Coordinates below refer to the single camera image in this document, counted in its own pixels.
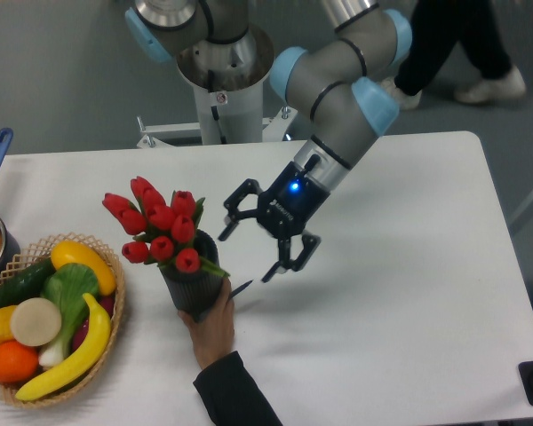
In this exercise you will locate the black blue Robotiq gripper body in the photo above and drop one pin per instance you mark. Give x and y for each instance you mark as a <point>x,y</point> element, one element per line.
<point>287,205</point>

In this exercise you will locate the dark pen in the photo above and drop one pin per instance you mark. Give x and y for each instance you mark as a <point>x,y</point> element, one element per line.
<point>239,289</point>

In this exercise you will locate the red tulip bouquet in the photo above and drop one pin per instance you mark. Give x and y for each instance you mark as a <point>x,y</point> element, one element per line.
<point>163,232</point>

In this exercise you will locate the dark grey ribbed vase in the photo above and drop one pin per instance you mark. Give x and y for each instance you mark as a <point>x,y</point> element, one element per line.
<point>195,293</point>

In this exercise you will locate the black sleeved forearm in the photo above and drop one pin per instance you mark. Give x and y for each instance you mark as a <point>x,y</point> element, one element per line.
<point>231,396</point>

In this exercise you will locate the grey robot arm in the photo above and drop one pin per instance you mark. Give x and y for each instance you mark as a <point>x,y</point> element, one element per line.
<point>331,87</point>

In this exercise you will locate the person's bare hand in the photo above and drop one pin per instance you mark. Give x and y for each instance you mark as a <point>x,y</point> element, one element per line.
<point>213,337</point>

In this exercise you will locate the dark red vegetable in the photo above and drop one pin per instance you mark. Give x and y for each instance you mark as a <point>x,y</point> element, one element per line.
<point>108,303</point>

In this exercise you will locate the yellow squash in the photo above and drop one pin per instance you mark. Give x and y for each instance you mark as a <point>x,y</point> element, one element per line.
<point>73,252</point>

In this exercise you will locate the green bok choy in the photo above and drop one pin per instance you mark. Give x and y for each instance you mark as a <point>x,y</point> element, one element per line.
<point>65,288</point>

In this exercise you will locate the yellow banana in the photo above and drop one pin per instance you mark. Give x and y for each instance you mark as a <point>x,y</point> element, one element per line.
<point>76,364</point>

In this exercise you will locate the woven wicker basket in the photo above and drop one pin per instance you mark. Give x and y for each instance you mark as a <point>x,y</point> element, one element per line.
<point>33,253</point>

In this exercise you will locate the walking person's legs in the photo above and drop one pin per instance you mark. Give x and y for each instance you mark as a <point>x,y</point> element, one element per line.
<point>437,27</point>

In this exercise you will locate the green cucumber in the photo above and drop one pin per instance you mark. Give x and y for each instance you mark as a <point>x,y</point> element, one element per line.
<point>26,284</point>

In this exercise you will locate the beige round disc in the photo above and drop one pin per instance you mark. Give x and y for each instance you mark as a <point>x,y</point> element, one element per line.
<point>35,322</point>

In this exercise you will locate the orange fruit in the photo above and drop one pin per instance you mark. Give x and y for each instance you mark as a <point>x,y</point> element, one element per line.
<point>18,362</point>

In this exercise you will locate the white metal base frame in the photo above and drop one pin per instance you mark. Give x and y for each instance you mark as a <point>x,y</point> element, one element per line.
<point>277,128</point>

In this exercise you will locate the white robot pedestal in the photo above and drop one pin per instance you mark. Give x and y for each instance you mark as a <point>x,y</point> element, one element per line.
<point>227,80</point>

